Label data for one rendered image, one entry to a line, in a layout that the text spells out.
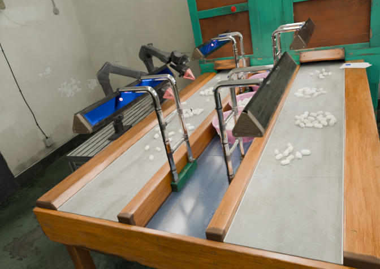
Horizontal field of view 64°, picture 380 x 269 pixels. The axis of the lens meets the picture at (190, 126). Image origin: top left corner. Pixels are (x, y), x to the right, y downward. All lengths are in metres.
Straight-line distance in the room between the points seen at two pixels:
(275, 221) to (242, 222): 0.09
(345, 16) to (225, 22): 0.86
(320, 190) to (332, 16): 1.58
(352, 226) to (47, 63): 3.43
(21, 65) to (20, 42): 0.24
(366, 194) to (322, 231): 0.19
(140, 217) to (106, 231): 0.13
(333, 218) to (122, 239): 0.66
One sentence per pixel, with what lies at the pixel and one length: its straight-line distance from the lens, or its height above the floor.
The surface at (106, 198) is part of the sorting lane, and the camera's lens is 1.24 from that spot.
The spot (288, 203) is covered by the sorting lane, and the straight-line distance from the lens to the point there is 1.02.
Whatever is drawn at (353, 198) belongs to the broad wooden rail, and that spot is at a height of 0.76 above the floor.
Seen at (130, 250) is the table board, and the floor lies 0.64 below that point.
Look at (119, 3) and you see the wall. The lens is 3.90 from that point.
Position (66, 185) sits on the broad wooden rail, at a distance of 1.40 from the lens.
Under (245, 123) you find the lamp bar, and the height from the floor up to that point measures 1.08.
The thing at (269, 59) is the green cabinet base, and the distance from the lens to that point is 2.51.
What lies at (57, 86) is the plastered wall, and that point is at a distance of 3.85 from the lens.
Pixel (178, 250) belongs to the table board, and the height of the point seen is 0.69.
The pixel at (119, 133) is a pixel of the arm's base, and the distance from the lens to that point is 1.99.
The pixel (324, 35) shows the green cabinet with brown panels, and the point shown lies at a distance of 2.45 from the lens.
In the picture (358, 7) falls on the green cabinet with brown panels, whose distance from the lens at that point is 2.42.
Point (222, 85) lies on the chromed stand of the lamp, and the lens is 0.96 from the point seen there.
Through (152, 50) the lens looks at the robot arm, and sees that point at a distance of 2.32.
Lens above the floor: 1.38
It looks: 23 degrees down
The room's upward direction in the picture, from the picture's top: 12 degrees counter-clockwise
